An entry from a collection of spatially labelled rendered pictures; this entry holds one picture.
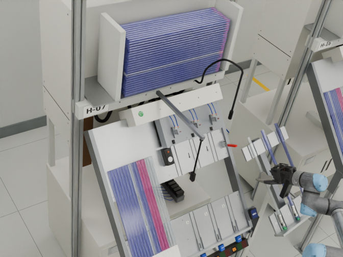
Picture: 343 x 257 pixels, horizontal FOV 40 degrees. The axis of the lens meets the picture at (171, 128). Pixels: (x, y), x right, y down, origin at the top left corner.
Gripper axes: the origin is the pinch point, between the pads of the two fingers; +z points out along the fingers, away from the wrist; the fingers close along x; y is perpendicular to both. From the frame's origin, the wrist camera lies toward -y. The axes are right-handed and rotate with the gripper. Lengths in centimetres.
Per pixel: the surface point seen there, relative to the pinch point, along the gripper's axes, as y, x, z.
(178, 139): 34, 40, 10
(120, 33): 88, 66, -7
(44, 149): 9, 35, 187
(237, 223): -17.9, 20.1, 5.0
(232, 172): 6.2, 12.0, 9.2
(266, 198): -19.4, -9.9, 11.2
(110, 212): 15, 79, 17
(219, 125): 32.4, 15.4, 7.4
